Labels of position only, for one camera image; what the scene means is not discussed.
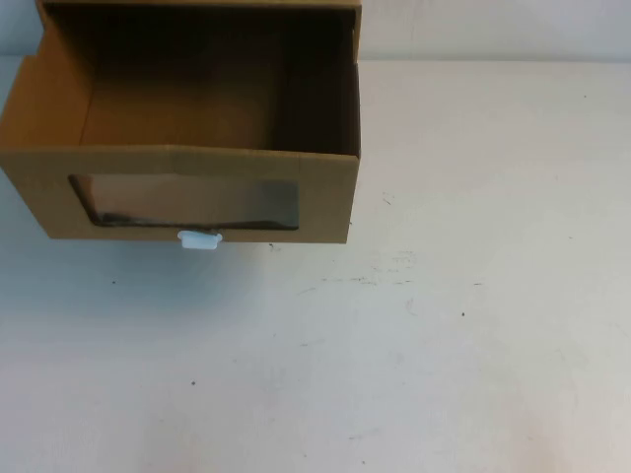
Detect brown cardboard shoe box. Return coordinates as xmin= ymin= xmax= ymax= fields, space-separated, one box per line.
xmin=0 ymin=0 xmax=364 ymax=246

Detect white plastic box tab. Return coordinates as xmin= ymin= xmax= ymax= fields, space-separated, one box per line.
xmin=178 ymin=230 xmax=225 ymax=254

